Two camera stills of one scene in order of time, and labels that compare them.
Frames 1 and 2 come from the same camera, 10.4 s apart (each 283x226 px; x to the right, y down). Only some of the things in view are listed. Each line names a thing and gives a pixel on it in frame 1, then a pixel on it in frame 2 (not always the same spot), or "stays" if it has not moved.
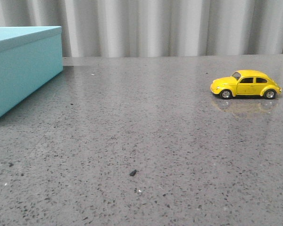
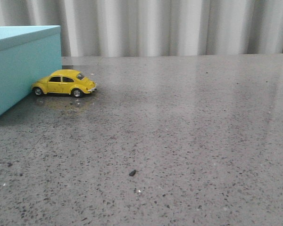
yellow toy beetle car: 246,83 -> 64,82
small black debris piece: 133,172 stays
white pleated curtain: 121,28 stays
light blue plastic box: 23,59 stays
